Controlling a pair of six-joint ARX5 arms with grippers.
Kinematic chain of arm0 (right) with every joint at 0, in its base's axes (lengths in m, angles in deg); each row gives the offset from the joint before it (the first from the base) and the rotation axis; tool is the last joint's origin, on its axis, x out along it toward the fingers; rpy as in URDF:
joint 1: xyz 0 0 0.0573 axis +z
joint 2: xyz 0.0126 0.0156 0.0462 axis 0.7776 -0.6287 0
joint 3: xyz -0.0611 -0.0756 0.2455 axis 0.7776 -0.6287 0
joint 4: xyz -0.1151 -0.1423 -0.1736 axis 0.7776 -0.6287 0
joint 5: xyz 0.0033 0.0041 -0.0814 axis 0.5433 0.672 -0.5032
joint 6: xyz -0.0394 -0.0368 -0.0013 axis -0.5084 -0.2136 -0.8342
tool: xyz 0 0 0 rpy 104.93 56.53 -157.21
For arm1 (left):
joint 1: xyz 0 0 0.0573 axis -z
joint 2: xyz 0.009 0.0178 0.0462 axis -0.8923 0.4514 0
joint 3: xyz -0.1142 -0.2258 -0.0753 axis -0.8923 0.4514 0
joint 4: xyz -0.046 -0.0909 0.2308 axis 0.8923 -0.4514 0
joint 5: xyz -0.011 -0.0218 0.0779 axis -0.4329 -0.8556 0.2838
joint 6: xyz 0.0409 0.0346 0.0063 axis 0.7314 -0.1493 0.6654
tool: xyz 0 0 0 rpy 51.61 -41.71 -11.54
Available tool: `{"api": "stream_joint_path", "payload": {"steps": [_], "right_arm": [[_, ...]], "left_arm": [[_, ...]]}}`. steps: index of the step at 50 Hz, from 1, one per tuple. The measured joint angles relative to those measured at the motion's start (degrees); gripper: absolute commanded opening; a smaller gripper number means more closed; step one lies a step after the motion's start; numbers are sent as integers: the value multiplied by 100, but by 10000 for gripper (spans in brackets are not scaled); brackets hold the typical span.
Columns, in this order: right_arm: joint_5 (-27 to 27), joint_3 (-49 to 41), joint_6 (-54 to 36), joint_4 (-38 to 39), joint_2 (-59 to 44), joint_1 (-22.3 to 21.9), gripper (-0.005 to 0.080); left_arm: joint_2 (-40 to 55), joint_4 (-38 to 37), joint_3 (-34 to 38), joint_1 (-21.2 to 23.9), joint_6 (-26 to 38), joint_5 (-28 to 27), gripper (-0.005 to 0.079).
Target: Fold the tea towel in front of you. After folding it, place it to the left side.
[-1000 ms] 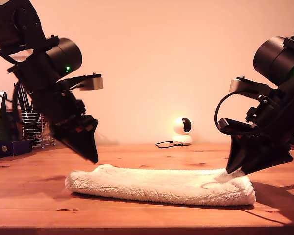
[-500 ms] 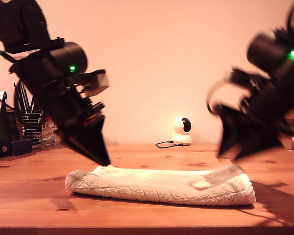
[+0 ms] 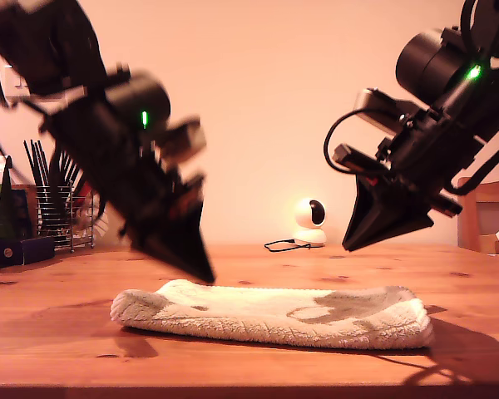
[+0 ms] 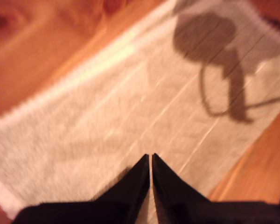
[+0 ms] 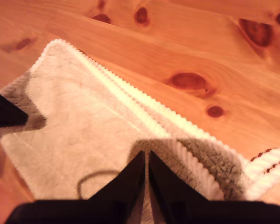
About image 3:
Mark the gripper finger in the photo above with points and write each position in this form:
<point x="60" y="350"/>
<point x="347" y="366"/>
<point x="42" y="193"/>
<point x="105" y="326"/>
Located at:
<point x="366" y="212"/>
<point x="193" y="232"/>
<point x="166" y="251"/>
<point x="399" y="226"/>

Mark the cream terry tea towel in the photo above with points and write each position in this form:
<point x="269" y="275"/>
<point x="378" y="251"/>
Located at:
<point x="253" y="316"/>

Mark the wooden chair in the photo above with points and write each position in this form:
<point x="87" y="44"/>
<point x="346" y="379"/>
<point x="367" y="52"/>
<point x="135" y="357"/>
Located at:
<point x="467" y="224"/>

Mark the dark blue box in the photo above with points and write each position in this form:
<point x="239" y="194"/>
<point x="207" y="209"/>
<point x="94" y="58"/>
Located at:
<point x="29" y="251"/>

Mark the dark blue printed packet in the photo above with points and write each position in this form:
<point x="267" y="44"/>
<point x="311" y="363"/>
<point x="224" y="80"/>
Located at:
<point x="23" y="212"/>

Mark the black chopstick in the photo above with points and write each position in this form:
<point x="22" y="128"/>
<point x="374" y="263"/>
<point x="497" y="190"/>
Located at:
<point x="37" y="163"/>
<point x="31" y="164"/>

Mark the white round security camera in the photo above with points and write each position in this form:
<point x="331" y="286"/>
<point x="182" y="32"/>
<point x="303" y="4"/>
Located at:
<point x="305" y="216"/>

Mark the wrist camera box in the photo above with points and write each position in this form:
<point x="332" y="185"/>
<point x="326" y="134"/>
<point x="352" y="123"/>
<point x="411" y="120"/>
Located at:
<point x="376" y="110"/>
<point x="187" y="139"/>

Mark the white light switch plate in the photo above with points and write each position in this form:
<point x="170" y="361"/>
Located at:
<point x="12" y="79"/>

